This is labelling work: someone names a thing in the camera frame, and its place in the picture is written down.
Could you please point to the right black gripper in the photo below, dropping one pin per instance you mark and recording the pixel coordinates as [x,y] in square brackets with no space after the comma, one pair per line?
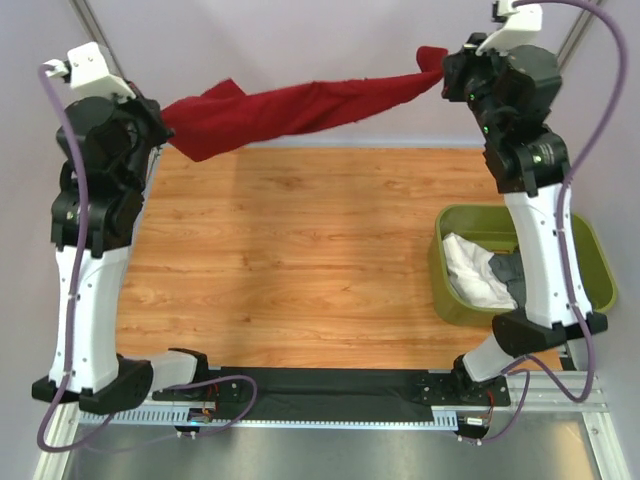
[458,63]

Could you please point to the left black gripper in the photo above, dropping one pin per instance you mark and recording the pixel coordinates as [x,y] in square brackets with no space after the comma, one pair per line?
[152,109]

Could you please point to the red t-shirt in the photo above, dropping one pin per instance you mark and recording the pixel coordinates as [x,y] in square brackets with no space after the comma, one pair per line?
[225,117]

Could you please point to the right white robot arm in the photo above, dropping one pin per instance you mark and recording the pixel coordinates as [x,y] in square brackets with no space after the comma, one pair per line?
[510,91]

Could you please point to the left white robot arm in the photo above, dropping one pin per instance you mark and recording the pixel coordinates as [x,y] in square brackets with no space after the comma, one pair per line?
[117,139]

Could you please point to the green plastic bin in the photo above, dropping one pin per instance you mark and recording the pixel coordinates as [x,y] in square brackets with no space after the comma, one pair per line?
[491,227]

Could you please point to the grey t-shirt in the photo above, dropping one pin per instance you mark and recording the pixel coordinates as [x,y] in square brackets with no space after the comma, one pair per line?
[508,269]

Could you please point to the white t-shirt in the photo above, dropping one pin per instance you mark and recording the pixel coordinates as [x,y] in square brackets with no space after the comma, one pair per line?
[471,276]

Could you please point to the black cloth strip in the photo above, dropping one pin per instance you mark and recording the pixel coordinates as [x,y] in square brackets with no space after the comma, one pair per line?
[336,394]

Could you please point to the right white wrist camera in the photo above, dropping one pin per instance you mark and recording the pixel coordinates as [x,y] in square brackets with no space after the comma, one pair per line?
[519,25]

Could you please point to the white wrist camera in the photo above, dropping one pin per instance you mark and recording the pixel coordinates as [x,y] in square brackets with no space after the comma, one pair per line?
[90,72]
[519,25]

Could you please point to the left aluminium frame post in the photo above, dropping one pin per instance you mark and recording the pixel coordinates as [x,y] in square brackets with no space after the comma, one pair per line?
[90,23]

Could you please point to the aluminium frame post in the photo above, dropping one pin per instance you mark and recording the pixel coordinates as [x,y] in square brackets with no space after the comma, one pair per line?
[90,23]
[574,37]

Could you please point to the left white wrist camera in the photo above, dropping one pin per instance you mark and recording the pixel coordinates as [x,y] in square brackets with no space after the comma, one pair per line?
[90,72]

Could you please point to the right aluminium frame post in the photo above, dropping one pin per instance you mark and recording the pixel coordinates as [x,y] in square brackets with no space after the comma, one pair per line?
[574,37]

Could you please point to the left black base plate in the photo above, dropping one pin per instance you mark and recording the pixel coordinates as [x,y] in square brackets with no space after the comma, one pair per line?
[235,391]

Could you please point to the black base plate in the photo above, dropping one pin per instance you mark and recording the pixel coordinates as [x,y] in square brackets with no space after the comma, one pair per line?
[235,391]
[447,388]

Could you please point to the slotted cable duct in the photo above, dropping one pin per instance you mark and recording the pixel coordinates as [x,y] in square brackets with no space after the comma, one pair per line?
[183,416]

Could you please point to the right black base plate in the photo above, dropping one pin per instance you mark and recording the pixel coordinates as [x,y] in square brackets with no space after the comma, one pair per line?
[447,388]

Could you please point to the aluminium mounting rail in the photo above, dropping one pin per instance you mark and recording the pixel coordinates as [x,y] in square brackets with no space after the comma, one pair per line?
[539,391]

